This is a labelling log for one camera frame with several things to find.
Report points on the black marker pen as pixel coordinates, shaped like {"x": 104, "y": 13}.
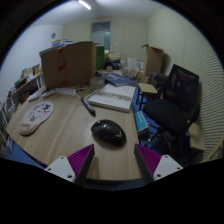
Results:
{"x": 87, "y": 106}

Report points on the grey door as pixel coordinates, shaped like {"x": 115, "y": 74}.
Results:
{"x": 100, "y": 36}

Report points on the round wall clock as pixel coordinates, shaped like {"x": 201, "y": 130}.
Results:
{"x": 53, "y": 35}

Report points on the large brown cardboard box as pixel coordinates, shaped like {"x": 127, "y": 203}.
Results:
{"x": 75, "y": 63}

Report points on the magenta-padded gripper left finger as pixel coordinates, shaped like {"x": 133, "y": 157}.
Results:
{"x": 77, "y": 161}

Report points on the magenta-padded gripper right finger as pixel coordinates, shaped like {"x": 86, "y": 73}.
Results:
{"x": 150, "y": 160}

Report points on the black computer mouse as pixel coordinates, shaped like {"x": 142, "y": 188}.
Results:
{"x": 107, "y": 131}

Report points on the black office chair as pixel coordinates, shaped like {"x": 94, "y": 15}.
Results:
{"x": 166, "y": 115}

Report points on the green box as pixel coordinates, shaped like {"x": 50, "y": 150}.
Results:
{"x": 100, "y": 57}

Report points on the cluttered shelf unit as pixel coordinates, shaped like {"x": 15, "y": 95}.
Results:
{"x": 20, "y": 86}

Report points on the small teal box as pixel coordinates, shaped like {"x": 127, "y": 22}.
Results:
{"x": 140, "y": 121}

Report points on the blue hardcover book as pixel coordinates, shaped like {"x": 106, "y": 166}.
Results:
{"x": 117, "y": 79}

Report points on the ceiling tube light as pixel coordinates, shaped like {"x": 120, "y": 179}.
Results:
{"x": 84, "y": 4}

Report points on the small wooden stool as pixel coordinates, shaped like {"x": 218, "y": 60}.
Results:
{"x": 147, "y": 88}

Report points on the blue and white boxes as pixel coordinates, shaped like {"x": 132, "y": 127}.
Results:
{"x": 61, "y": 42}

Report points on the clear tape roll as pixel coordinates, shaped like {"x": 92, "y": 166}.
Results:
{"x": 97, "y": 82}

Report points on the tall open cardboard box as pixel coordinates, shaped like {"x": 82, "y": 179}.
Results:
{"x": 154, "y": 61}

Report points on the round printed mouse pad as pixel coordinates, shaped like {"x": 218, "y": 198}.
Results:
{"x": 35, "y": 116}

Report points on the large white book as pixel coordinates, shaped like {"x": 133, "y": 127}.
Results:
{"x": 113, "y": 96}

